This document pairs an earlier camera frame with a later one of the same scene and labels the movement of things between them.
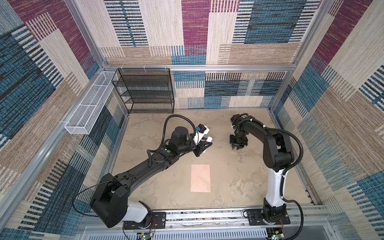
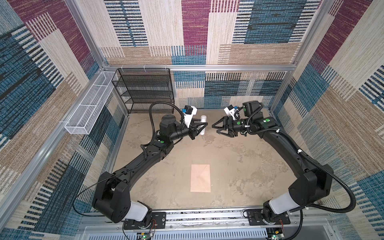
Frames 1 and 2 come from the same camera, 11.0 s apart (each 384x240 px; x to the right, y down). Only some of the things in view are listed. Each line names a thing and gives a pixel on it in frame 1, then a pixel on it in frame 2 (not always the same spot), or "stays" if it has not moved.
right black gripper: x=233 y=143 -> x=231 y=132
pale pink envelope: x=200 y=178 stays
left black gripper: x=200 y=147 -> x=192 y=130
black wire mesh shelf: x=145 y=89 stays
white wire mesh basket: x=80 y=122 stays
